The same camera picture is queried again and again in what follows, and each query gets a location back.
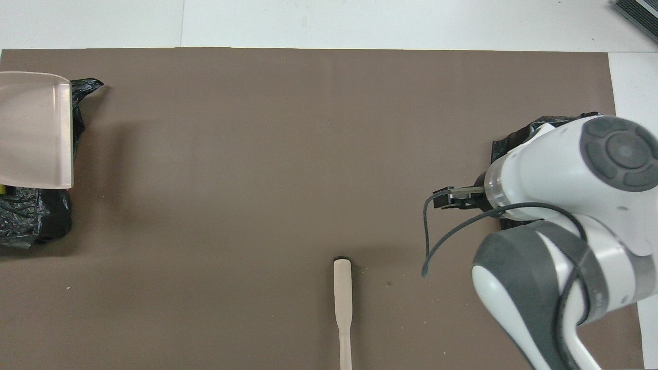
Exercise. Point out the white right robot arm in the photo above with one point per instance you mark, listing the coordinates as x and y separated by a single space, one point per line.
565 169

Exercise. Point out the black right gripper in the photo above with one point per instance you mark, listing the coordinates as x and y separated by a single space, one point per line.
470 198

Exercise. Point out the taut black trash bag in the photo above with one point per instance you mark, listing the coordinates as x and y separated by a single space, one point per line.
514 139

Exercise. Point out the beige plastic dustpan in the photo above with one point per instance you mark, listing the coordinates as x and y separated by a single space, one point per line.
31 128

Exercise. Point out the beige hand brush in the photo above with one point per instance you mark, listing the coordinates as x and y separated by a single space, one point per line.
342 293

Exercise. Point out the brown table mat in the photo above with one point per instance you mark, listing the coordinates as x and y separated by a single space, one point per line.
257 154

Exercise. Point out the grey ribbed device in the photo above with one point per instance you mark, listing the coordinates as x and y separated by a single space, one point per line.
640 13

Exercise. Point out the loose black trash bag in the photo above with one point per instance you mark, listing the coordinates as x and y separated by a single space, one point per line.
31 216

